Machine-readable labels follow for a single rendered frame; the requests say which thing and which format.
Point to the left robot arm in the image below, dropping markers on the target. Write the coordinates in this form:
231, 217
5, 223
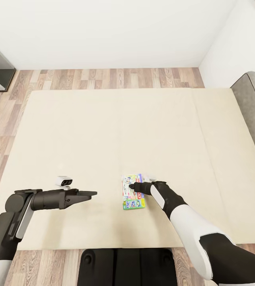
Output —
20, 208

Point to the bed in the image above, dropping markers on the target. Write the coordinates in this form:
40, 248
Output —
200, 141

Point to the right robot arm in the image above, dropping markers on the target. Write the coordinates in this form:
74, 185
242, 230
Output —
212, 253

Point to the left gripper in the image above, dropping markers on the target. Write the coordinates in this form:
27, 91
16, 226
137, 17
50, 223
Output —
62, 199

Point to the board game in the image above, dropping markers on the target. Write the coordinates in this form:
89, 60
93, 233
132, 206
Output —
131, 199

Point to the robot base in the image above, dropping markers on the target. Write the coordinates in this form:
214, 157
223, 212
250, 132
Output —
127, 267

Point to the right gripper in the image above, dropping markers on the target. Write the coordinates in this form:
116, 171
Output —
139, 187

